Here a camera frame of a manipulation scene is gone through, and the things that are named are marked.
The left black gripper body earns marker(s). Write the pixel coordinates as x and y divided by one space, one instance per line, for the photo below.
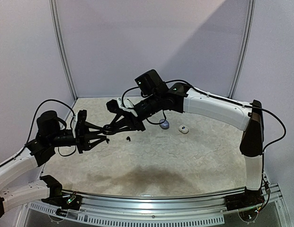
82 138

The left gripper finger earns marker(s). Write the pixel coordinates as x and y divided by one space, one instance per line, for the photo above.
92 129
96 140

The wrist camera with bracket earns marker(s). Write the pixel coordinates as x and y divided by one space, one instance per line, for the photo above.
118 106
78 126

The aluminium front rail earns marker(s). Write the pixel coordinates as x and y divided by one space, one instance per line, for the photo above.
207 210

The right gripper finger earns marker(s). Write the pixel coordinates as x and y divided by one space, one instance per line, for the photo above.
120 130
119 121

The aluminium frame post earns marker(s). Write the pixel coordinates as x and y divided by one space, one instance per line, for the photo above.
61 48
244 46

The cream earbud charging case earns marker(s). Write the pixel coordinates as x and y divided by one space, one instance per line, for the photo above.
183 129

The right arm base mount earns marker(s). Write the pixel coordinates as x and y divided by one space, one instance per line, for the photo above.
248 198

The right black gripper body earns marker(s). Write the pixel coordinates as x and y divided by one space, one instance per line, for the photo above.
131 116

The black charging case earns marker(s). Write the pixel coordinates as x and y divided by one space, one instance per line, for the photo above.
107 129

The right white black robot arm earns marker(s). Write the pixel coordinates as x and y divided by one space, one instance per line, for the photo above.
182 97

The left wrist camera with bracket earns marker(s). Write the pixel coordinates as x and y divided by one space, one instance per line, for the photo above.
78 126

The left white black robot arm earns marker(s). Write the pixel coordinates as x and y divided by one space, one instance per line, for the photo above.
33 155

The right aluminium frame post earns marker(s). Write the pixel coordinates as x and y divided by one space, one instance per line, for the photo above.
244 46

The blue oval charging case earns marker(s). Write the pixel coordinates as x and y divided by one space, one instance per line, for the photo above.
164 124

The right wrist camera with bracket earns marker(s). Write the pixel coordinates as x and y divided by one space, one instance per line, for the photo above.
118 106

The left aluminium frame post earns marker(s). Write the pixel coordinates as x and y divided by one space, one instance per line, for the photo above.
61 48

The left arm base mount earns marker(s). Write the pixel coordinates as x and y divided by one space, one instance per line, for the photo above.
65 201

